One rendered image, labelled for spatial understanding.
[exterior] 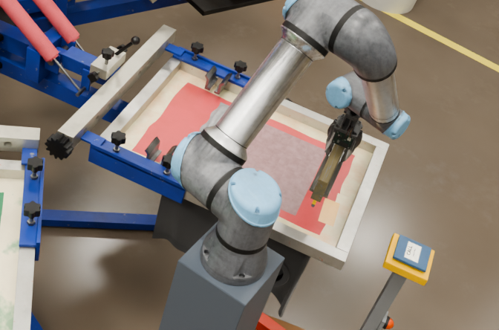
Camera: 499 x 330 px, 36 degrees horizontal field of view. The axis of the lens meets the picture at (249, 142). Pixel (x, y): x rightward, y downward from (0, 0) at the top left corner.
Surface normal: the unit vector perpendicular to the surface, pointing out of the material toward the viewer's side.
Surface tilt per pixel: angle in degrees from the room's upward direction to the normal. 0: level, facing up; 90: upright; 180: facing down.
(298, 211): 0
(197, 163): 51
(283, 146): 0
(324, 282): 0
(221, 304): 90
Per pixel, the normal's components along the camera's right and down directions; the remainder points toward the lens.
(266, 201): 0.32, -0.65
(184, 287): -0.51, 0.46
